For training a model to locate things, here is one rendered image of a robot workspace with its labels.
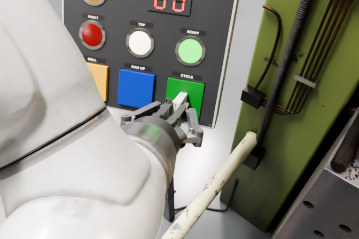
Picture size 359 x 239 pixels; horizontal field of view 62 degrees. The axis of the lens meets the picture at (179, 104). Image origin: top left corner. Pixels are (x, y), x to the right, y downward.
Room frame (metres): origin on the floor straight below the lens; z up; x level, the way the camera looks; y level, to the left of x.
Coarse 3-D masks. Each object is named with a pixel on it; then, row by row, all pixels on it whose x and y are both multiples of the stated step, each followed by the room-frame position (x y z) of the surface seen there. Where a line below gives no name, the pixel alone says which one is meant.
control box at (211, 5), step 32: (64, 0) 0.55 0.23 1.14; (128, 0) 0.52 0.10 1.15; (160, 0) 0.51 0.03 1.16; (192, 0) 0.50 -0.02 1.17; (224, 0) 0.49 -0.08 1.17; (128, 32) 0.49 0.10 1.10; (160, 32) 0.48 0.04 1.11; (192, 32) 0.47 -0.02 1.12; (224, 32) 0.46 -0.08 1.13; (128, 64) 0.46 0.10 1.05; (160, 64) 0.45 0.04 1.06; (192, 64) 0.44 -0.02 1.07; (224, 64) 0.43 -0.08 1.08; (160, 96) 0.41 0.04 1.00
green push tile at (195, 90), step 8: (168, 80) 0.43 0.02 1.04; (176, 80) 0.42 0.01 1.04; (184, 80) 0.42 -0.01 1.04; (168, 88) 0.42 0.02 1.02; (176, 88) 0.42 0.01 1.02; (184, 88) 0.41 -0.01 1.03; (192, 88) 0.41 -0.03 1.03; (200, 88) 0.41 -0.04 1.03; (168, 96) 0.41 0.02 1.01; (176, 96) 0.41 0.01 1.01; (192, 96) 0.40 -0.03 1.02; (200, 96) 0.40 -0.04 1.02; (192, 104) 0.39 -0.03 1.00; (200, 104) 0.39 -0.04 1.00; (200, 112) 0.38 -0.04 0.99
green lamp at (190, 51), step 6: (186, 42) 0.46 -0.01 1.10; (192, 42) 0.46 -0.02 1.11; (180, 48) 0.45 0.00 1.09; (186, 48) 0.45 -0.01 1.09; (192, 48) 0.45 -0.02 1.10; (198, 48) 0.45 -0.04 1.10; (180, 54) 0.45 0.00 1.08; (186, 54) 0.45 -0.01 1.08; (192, 54) 0.44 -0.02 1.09; (198, 54) 0.44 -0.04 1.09; (186, 60) 0.44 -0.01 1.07; (192, 60) 0.44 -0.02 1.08
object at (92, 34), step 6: (90, 24) 0.51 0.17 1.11; (84, 30) 0.51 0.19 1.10; (90, 30) 0.50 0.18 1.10; (96, 30) 0.50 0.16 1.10; (84, 36) 0.50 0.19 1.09; (90, 36) 0.50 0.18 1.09; (96, 36) 0.50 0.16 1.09; (102, 36) 0.49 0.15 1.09; (90, 42) 0.49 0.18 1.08; (96, 42) 0.49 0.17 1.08
